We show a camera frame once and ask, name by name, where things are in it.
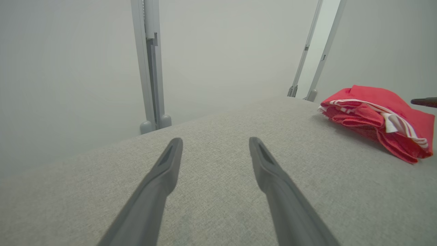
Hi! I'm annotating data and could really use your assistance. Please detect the red jersey with striped trim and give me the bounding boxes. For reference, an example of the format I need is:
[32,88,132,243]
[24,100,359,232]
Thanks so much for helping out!
[318,85,436,164]

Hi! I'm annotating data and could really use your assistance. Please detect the grey double-bar frame post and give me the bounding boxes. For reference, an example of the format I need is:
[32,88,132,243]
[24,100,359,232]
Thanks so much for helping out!
[131,0,172,135]

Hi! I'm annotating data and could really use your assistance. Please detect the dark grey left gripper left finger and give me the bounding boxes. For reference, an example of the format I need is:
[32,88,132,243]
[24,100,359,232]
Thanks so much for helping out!
[97,137,184,246]

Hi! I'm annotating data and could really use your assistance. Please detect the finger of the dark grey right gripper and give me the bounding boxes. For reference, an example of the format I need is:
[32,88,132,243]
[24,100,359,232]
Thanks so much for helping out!
[411,97,437,108]

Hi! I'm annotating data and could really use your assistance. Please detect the grey fabric padded surface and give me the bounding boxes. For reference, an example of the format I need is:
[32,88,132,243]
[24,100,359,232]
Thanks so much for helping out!
[0,97,437,246]

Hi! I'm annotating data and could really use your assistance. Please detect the thin grey frame post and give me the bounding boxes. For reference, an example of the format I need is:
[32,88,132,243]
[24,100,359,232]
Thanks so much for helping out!
[305,0,347,102]
[287,0,324,98]

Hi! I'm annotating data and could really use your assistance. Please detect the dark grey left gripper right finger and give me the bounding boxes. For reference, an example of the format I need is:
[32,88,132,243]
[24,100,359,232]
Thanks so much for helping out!
[249,137,340,246]

